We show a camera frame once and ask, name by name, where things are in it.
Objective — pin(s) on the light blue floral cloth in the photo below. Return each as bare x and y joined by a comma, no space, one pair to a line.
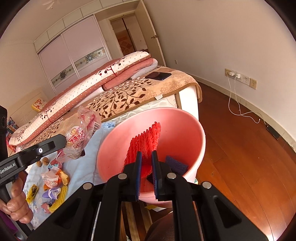
80,170

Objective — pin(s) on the wall power outlet strip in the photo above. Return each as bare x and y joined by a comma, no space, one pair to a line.
241,78

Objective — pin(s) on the person's left hand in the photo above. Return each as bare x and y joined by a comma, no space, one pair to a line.
17,208

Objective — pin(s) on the red foam fruit net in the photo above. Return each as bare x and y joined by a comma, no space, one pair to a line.
144,142

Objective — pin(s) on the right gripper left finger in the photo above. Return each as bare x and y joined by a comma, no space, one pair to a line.
131,185

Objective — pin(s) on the white wardrobe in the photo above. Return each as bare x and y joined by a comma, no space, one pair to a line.
80,42

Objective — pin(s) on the colourful patterned pillow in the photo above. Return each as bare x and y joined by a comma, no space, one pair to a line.
11,125

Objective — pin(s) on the yellow plastic wrapper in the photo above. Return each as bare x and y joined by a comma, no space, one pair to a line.
32,193

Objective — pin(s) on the yellow patterned pillow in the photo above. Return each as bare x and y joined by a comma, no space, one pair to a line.
38,105

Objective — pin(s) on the dark blue foam pad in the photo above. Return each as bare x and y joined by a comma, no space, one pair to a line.
176,166

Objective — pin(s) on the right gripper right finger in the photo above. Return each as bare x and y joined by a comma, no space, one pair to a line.
159,173

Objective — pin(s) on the black device on floor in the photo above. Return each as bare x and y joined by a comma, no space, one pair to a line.
274,133

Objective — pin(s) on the clear snack wrapper bag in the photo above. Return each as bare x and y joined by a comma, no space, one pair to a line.
79,134

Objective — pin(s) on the walnut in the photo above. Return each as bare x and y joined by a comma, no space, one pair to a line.
39,163
45,161

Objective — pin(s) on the purple wrapper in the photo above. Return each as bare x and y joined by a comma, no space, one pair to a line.
52,193

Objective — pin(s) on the beige leaf pattern blanket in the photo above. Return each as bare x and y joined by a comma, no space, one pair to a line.
135,93

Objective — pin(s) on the pink plastic bucket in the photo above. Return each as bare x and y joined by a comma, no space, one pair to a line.
171,132

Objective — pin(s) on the black smartphone on bed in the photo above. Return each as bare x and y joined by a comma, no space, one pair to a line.
158,76

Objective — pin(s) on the red pink wrapper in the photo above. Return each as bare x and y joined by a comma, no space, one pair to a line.
51,178

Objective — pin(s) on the white bedroom door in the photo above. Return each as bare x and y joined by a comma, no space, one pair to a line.
149,33

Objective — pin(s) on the folded pink dotted quilt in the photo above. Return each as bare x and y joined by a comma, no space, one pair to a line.
120,69

